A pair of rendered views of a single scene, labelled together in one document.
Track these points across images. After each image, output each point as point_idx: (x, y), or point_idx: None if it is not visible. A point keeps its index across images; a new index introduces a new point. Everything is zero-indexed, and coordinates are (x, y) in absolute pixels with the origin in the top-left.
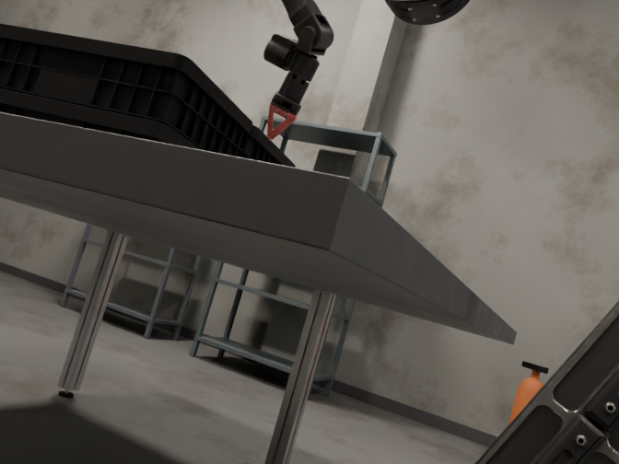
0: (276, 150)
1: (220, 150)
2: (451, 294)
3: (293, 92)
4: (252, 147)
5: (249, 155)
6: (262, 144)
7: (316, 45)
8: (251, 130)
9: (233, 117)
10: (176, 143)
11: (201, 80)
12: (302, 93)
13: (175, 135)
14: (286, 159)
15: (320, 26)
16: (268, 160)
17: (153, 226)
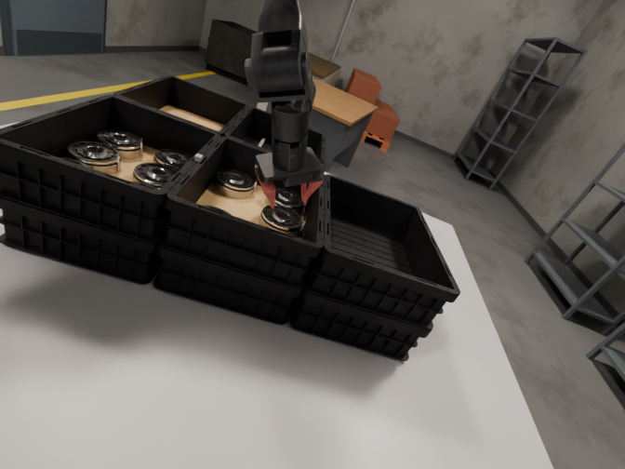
0: (240, 226)
1: (112, 218)
2: None
3: (272, 155)
4: (185, 219)
5: (180, 225)
6: (194, 217)
7: (256, 88)
8: (166, 201)
9: (103, 189)
10: (13, 209)
11: (17, 156)
12: (283, 157)
13: (8, 203)
14: (279, 238)
15: (255, 55)
16: (227, 234)
17: None
